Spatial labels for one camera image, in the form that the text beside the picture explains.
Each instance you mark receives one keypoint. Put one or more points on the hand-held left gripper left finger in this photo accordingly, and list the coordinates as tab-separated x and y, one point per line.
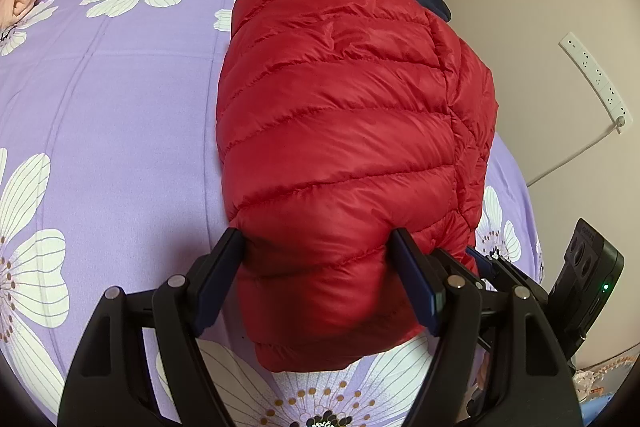
220	277

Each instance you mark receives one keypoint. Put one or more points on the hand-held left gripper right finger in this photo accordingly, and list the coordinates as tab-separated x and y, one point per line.
417	277

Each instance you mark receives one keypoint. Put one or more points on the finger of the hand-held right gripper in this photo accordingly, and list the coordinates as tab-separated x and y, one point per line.
457	266
479	259

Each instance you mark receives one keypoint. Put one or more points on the red down jacket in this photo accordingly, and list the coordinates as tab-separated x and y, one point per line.
340	147

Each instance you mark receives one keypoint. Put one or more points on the floral patterned cloth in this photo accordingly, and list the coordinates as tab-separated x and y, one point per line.
597	374

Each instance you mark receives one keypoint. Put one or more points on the purple floral bedsheet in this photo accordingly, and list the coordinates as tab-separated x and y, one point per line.
125	107

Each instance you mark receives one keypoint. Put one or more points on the white power strip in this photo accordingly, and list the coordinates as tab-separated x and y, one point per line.
595	72

